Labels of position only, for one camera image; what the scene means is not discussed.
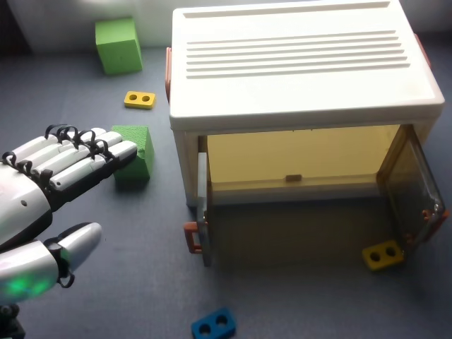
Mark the large green foam cube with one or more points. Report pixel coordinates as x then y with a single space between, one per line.
118 49

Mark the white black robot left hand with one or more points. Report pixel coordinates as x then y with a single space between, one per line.
24 197

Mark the dented green foam block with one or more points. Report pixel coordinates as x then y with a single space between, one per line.
139 166

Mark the white storage box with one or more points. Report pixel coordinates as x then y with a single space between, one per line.
289 70

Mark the grey table cloth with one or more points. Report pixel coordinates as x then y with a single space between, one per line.
141 300

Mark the yellow two-hole block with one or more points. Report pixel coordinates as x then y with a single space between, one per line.
383 255
140 100

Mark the blue two-hole block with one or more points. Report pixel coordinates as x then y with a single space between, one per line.
213 324

